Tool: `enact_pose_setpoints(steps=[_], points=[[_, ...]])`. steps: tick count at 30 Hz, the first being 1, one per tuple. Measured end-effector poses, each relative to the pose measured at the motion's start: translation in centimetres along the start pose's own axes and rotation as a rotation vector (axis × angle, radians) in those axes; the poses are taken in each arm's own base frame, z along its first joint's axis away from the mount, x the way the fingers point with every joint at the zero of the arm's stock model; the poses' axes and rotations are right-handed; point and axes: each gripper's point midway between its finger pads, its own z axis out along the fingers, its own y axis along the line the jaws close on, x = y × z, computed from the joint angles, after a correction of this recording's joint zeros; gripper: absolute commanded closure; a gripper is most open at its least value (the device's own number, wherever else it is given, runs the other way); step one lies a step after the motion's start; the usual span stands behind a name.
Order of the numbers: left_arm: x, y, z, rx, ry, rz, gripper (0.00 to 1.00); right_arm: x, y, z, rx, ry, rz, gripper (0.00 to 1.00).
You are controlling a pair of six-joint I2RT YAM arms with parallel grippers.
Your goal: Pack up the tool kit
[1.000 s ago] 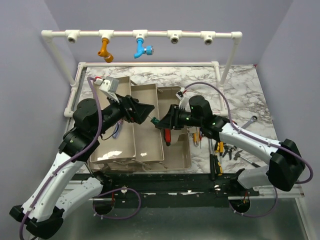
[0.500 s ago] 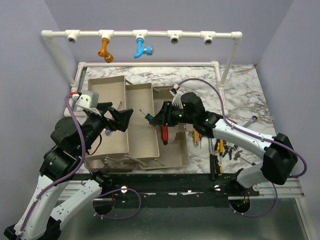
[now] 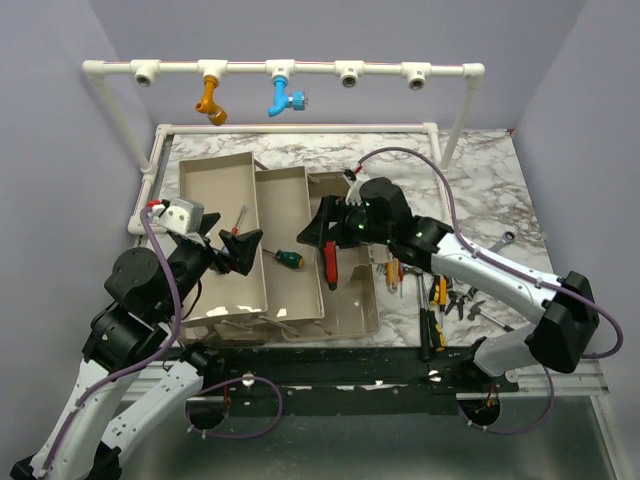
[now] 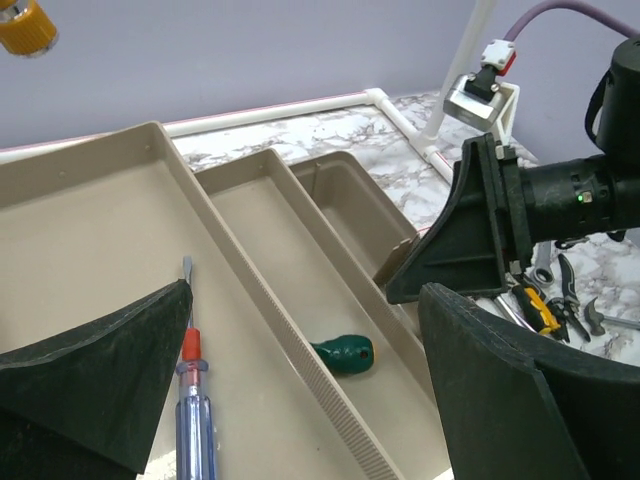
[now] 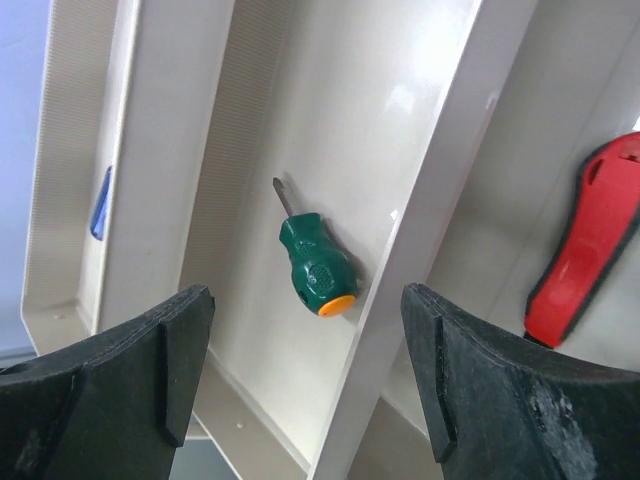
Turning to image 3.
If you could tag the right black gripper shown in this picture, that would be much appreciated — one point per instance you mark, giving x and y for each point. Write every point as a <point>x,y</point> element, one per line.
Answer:
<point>328,212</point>

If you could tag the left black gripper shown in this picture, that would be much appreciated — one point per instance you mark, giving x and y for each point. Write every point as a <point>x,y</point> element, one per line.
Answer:
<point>242,248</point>

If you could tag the blue handled screwdriver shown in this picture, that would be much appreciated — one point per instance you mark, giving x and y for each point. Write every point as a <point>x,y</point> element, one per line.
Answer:
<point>232,242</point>

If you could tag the red utility knife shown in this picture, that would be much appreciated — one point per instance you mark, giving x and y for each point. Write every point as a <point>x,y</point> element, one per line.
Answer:
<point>330,265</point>

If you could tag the green handled screwdriver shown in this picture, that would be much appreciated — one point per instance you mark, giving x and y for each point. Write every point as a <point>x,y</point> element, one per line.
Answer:
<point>289,259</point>

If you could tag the brown translucent tool box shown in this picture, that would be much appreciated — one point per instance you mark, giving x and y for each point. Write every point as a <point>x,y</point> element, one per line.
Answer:
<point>294,291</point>

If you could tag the yellow short screwdriver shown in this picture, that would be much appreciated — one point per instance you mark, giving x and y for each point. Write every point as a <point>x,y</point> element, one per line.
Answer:
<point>438,291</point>

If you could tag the black long screwdriver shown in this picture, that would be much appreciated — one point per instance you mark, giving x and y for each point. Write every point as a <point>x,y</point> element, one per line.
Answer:
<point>424,326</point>

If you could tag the claw hammer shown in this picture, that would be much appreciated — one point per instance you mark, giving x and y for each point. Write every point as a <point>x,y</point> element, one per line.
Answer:
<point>418,275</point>

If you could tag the yellow black screwdriver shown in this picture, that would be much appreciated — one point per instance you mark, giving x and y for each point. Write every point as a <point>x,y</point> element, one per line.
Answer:
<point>436,333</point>

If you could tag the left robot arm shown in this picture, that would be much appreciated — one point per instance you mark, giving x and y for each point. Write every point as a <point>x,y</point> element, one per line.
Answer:
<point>92,438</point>

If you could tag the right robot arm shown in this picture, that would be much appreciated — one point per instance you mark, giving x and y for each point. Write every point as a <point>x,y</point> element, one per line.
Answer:
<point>561,310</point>

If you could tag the orange plastic faucet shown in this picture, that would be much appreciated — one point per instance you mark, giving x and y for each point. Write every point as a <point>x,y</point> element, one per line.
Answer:
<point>207,105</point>

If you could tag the blue plastic faucet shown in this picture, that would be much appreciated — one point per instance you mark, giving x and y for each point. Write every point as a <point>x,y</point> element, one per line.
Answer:
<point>282,100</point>

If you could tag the black needle nose pliers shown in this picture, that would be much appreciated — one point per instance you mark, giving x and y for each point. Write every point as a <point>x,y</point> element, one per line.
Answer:
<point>457,301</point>

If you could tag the small black hammer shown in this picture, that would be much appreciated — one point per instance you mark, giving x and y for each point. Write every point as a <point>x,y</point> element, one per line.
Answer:
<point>476,311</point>

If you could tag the silver combination wrench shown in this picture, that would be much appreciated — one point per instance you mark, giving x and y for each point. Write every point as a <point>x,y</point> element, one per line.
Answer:
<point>506,239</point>

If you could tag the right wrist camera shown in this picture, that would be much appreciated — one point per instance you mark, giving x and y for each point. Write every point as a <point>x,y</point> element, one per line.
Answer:
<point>355,178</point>

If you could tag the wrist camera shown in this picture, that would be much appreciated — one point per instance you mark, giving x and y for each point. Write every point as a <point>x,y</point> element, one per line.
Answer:
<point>355,178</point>
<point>179,216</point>

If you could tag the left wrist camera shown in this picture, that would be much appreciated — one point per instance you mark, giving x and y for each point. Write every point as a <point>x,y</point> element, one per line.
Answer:
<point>179,216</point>

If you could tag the black metal base rail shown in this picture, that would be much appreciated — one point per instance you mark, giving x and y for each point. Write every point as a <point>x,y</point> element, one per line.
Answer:
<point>320,381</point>

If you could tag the white PVC pipe frame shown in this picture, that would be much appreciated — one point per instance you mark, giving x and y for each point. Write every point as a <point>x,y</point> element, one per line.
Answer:
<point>349,72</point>

